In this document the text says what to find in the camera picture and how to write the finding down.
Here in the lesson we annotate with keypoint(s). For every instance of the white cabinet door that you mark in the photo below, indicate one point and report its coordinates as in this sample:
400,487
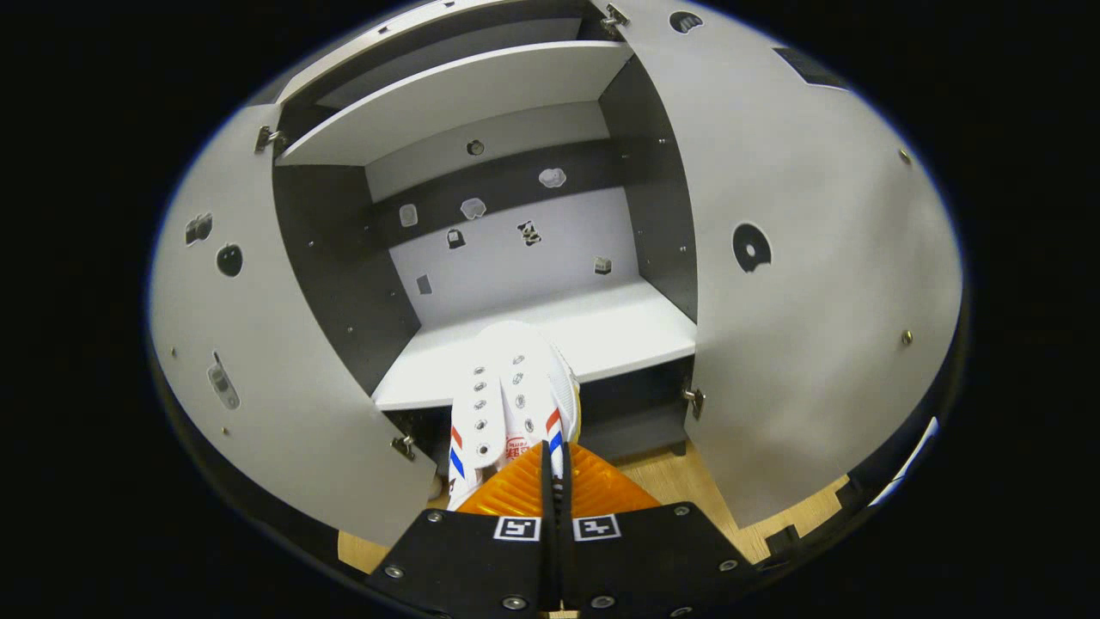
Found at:
816,301
284,387

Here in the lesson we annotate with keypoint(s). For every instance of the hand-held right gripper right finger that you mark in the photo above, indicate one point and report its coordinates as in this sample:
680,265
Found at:
662,559

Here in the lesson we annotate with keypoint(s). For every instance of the white shoe cabinet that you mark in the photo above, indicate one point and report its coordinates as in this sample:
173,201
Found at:
619,327

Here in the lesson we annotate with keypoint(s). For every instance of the white striped shoe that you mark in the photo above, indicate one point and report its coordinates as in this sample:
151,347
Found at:
516,378

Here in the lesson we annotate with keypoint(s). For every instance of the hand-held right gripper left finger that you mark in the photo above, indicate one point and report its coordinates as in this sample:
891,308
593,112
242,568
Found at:
455,563

